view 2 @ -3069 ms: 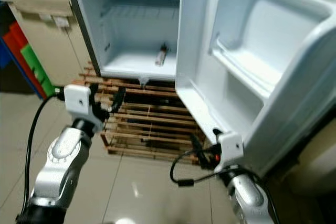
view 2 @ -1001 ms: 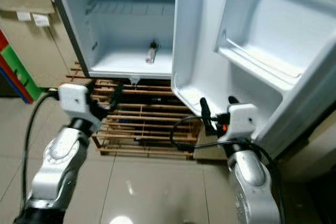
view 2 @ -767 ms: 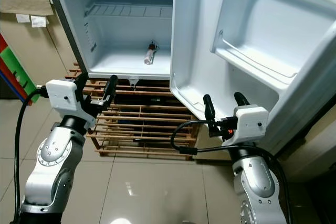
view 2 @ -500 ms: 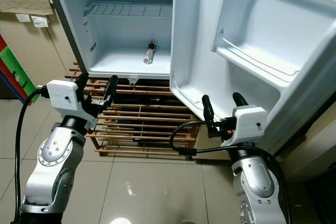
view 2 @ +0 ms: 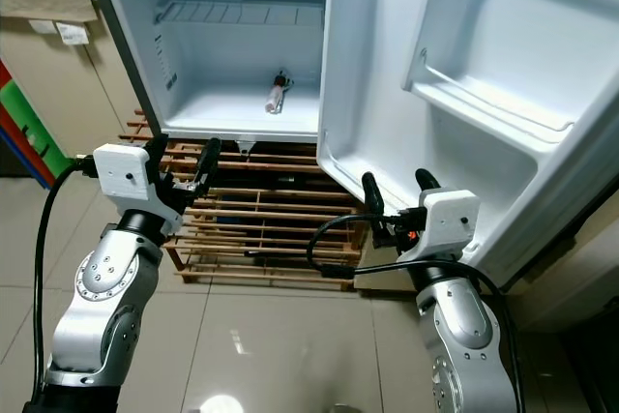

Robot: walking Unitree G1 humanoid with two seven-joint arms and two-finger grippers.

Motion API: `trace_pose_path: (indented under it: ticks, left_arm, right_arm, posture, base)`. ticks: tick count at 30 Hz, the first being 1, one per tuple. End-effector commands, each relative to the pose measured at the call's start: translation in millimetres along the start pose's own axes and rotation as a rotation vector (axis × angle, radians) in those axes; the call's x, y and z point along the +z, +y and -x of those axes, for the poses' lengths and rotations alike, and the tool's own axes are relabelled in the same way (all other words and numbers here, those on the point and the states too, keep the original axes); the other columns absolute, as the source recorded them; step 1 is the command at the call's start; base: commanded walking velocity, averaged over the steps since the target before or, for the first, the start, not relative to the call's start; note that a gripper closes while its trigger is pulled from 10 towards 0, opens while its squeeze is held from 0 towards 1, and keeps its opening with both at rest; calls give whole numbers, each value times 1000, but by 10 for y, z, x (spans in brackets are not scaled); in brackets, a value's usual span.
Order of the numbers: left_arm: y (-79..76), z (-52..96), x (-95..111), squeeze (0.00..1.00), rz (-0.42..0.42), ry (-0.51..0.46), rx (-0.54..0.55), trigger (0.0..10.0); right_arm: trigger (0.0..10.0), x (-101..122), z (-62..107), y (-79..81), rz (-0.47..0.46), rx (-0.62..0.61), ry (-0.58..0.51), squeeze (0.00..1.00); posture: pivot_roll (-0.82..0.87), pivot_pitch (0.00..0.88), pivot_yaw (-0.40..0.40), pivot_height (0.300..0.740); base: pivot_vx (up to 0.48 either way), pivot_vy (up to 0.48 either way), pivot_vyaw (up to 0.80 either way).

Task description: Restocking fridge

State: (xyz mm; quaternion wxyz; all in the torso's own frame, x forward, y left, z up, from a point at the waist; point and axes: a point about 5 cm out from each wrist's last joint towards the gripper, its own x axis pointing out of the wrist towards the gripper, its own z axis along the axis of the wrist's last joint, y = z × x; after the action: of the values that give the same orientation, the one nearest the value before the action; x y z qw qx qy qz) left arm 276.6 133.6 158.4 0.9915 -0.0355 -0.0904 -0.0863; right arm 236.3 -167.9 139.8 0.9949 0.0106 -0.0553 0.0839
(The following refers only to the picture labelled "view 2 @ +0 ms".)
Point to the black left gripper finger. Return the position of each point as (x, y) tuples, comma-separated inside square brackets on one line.
[(158, 152), (209, 160)]

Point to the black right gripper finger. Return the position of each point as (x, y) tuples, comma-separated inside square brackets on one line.
[(376, 205), (427, 181)]

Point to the grey fridge door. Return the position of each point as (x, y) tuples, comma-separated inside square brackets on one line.
[(377, 65)]

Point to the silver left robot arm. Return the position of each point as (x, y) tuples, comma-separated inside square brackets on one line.
[(106, 287)]

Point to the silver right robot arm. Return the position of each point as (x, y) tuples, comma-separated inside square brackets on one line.
[(464, 336)]

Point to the small grey fridge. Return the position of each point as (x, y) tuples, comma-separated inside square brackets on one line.
[(222, 55)]

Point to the white fridge door shelf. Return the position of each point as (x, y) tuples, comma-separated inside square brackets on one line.
[(503, 36)]

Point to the wooden wine rack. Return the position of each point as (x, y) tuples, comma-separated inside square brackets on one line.
[(271, 229)]

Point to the small white bottle dark cap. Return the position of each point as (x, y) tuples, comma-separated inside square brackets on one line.
[(276, 96)]

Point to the beige kitchen cabinet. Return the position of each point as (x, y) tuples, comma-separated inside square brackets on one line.
[(58, 84)]

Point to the green board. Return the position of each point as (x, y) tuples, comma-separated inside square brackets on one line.
[(21, 113)]

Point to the large printed white tag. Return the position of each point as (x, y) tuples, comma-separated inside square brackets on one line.
[(73, 34)]

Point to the beige cupboard panel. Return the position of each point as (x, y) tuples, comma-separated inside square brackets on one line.
[(571, 268)]

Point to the small white tag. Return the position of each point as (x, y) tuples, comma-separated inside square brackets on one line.
[(42, 26)]

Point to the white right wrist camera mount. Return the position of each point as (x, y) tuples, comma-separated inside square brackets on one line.
[(445, 218)]

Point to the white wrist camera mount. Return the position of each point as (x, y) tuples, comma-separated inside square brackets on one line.
[(124, 176), (445, 218)]

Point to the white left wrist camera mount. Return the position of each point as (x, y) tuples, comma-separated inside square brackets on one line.
[(124, 176)]

